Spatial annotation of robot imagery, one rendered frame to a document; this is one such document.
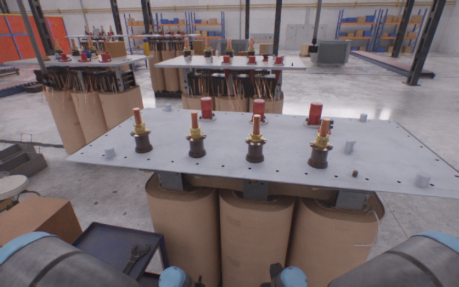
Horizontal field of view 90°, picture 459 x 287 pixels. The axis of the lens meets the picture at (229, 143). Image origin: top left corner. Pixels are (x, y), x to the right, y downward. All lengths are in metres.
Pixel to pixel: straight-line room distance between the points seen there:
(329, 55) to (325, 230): 12.25
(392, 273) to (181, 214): 1.06
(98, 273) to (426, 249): 0.55
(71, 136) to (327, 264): 3.55
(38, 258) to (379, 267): 0.55
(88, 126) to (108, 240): 2.41
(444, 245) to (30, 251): 0.70
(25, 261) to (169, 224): 0.98
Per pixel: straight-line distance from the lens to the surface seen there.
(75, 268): 0.48
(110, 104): 3.32
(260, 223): 1.27
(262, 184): 1.15
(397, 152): 1.35
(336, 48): 13.35
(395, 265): 0.49
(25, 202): 1.97
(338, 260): 1.47
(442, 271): 0.52
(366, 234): 1.36
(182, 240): 1.49
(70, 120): 3.91
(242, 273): 1.60
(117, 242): 1.46
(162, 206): 1.35
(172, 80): 7.00
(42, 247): 0.54
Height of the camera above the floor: 1.90
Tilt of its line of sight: 27 degrees down
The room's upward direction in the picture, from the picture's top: straight up
